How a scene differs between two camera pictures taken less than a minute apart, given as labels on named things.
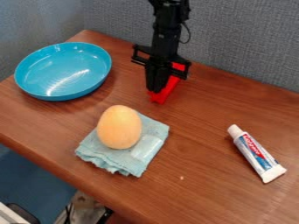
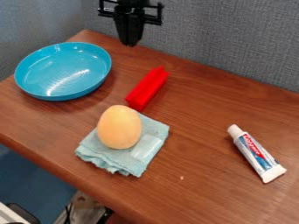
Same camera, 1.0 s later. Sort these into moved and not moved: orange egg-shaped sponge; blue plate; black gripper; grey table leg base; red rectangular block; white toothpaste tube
Moved: black gripper; red rectangular block
Not moved: orange egg-shaped sponge; white toothpaste tube; blue plate; grey table leg base
